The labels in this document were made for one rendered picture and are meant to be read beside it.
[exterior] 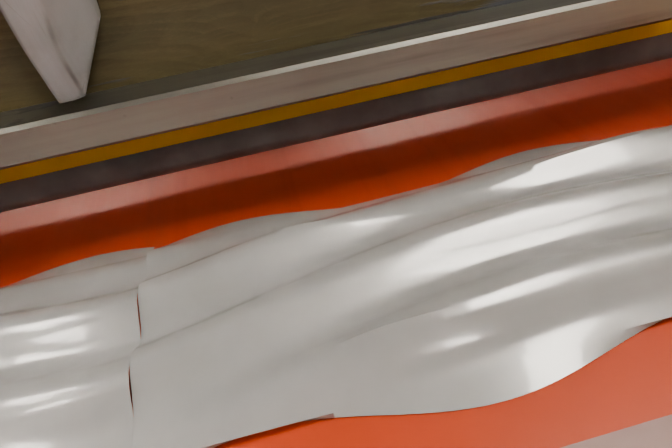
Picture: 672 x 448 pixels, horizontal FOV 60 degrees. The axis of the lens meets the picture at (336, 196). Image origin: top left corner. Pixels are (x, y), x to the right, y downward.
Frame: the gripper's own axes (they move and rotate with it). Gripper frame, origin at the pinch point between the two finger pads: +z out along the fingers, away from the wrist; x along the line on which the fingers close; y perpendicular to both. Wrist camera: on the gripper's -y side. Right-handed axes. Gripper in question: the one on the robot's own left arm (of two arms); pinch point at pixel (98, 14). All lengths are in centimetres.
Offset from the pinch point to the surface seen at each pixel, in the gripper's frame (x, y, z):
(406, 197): 4.6, -6.8, 5.1
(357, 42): 2.2, -6.5, 1.6
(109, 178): 0.6, 1.3, 4.6
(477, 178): 4.6, -8.8, 5.0
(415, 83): 0.6, -8.5, 3.7
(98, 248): 2.7, 1.7, 5.5
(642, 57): 0.7, -16.3, 4.6
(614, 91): 0.8, -15.3, 5.6
